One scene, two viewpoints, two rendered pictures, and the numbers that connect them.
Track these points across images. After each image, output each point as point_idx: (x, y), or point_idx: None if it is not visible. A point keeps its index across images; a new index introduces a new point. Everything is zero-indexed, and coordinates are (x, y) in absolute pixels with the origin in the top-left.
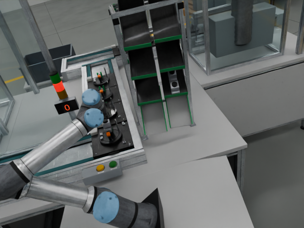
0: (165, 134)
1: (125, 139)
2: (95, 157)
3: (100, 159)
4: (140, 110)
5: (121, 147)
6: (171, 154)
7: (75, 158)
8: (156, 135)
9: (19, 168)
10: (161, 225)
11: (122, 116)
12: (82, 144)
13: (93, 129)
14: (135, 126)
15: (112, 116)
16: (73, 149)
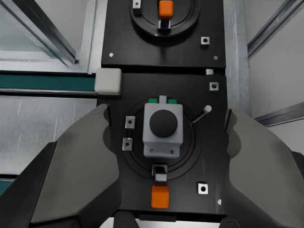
0: (303, 137)
1: (206, 166)
2: None
3: (108, 221)
4: (249, 9)
5: (187, 203)
6: None
7: (43, 146)
8: (278, 133)
9: None
10: None
11: (214, 43)
12: (71, 94)
13: (109, 73)
14: (249, 111)
15: (184, 32)
16: (45, 106)
